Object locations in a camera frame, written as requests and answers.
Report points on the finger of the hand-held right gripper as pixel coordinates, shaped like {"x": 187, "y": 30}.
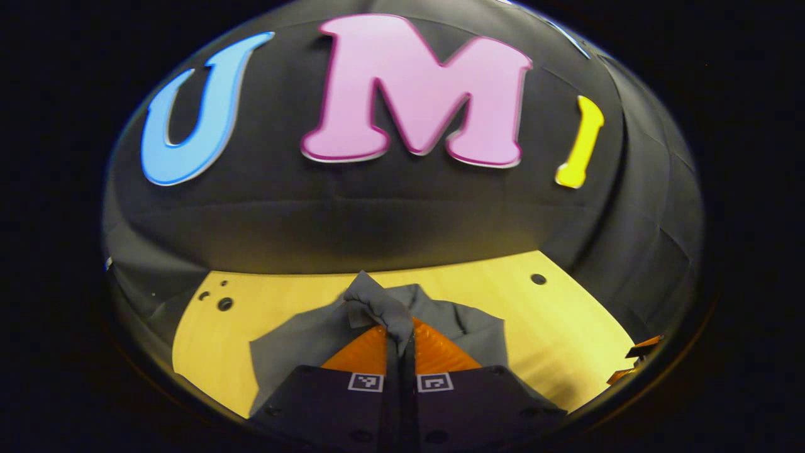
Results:
{"x": 644, "y": 347}
{"x": 621, "y": 376}

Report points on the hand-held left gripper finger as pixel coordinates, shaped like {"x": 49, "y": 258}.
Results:
{"x": 393, "y": 402}
{"x": 409, "y": 402}

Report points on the grey polo shirt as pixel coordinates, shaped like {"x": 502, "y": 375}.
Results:
{"x": 377, "y": 302}

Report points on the black backdrop cloth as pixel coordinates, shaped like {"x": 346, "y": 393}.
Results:
{"x": 377, "y": 207}

